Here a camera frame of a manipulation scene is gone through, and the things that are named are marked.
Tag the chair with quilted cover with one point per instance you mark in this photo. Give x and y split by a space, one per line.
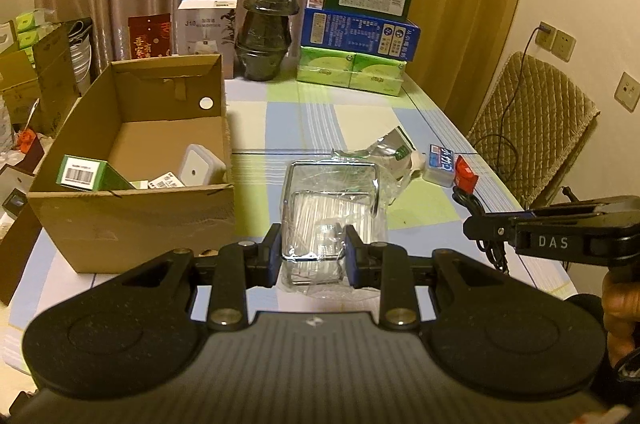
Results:
535 119

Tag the white wall socket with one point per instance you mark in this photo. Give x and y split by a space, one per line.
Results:
629 92
544 42
562 47

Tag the white medicine box blue print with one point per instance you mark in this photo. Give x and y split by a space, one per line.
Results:
167 181

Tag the person's right hand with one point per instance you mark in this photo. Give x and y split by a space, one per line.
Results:
617 319

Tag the white humidifier box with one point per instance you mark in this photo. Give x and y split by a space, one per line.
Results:
205 29

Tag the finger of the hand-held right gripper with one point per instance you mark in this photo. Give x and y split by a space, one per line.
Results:
492 226

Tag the small red packet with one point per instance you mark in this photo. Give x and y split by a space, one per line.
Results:
466 174

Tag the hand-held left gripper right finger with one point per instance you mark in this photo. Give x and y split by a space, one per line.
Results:
351 256

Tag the stack of small green packs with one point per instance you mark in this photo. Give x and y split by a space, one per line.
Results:
32 29

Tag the brown carton with open flaps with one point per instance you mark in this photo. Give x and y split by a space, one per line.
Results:
45 84

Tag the brown cardboard box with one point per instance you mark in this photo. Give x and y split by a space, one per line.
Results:
140 224

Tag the large blue carton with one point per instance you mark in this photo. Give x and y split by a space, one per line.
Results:
360 34

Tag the dark brown box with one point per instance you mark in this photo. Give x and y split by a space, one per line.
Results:
17 244

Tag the blue dental floss box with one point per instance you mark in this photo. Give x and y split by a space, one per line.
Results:
440 164

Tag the white power adapter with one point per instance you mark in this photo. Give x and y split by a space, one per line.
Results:
197 164

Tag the plaid cloth desktop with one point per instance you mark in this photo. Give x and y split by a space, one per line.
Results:
300 119

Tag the stacked dark plastic pots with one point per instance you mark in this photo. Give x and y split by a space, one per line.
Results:
265 34

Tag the green tissue pack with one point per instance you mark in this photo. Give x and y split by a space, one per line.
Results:
325 67
377 77

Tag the silver green tea pouch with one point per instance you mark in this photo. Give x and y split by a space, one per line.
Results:
395 149

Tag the green white medicine box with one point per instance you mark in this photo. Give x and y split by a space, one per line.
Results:
82 171

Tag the dark red gift box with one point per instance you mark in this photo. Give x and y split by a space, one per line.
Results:
150 37

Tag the white cardboard cutout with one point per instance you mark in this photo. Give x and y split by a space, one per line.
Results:
6 38

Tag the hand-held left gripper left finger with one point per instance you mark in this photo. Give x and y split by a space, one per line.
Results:
274 256

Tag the pink white box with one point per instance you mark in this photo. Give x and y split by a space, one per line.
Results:
315 2

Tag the black white striped bag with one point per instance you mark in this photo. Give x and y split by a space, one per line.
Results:
82 54

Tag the wooden wardrobe panel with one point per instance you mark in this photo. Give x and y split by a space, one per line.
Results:
470 4

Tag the clear plastic pack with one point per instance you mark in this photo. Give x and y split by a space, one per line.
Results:
325 209

